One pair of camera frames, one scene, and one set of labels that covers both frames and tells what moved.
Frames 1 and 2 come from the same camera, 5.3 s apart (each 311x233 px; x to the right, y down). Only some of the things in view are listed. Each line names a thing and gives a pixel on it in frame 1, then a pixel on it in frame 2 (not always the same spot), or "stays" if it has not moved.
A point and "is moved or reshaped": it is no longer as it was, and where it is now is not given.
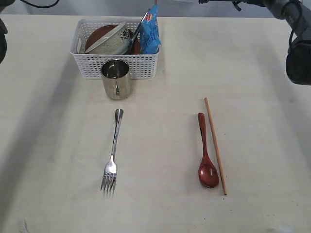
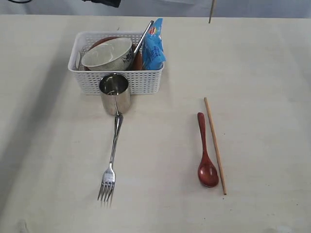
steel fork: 111,172 is moved or reshaped
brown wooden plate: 99,32 → 98,41
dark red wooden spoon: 208,174 stays
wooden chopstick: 206,102 stays
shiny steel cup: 116,78 → 115,93
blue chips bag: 150,41 → 153,57
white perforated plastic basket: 90,65 → 87,82
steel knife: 135,34 → 142,38
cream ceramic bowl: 117,41 is moved or reshaped
